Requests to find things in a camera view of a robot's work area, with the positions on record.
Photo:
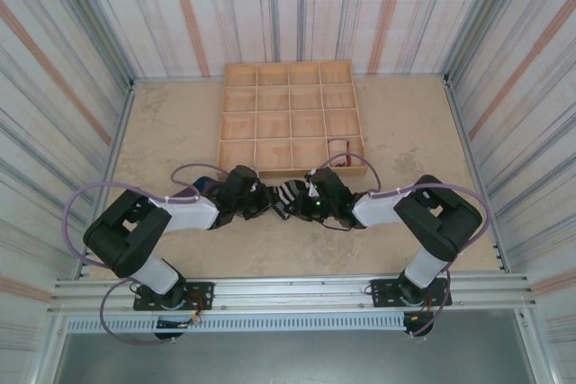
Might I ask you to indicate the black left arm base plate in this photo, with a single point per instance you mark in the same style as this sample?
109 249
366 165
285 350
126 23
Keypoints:
200 294

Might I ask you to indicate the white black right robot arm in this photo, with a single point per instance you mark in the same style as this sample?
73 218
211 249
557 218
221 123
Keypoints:
382 211

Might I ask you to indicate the aluminium enclosure frame post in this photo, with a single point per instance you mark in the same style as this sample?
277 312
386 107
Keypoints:
112 168
472 168

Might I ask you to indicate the aluminium mounting rail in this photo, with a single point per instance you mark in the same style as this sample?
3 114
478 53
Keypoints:
292 289

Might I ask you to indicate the beige sock with red toe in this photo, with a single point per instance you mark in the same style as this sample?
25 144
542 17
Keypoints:
336 150

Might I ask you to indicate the black white striped sock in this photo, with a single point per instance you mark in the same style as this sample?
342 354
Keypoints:
288 190

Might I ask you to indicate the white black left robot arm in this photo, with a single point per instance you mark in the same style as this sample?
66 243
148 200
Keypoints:
189 217

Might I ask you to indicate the wooden sixteen-compartment tray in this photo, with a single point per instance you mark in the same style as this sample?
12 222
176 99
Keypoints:
290 118

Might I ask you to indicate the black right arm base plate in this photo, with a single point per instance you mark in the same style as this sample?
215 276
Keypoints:
387 292

